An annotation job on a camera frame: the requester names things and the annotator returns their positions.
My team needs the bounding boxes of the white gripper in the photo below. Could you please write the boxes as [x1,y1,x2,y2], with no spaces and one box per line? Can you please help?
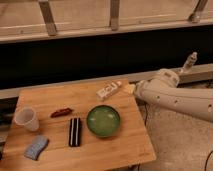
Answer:
[124,80,145,98]

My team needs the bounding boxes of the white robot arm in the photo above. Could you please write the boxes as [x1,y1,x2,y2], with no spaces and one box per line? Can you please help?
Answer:
[124,69,213,122]

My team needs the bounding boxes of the green ceramic bowl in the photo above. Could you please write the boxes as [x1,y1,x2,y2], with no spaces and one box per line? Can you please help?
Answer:
[86,105,121,137]

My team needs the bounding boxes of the wooden board table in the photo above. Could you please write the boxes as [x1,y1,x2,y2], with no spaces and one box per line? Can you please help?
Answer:
[0,81,156,171]

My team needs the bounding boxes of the brown red snack wrapper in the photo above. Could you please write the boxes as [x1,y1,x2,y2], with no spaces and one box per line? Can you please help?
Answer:
[50,108,73,118]

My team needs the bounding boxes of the metal valve fitting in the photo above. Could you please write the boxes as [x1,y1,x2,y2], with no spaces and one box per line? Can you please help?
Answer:
[182,52,197,73]

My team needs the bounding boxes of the black white striped bar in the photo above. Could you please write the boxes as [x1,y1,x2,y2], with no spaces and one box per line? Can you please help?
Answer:
[69,118,81,147]

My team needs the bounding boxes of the blue sponge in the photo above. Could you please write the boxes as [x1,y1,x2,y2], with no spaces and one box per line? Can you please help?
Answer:
[24,135,49,160]

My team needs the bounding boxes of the translucent plastic cup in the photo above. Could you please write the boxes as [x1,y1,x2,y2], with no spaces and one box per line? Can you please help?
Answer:
[14,107,39,131]

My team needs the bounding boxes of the metal window frame post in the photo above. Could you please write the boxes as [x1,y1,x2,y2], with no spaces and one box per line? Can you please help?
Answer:
[38,0,57,36]
[109,0,120,31]
[188,0,208,23]

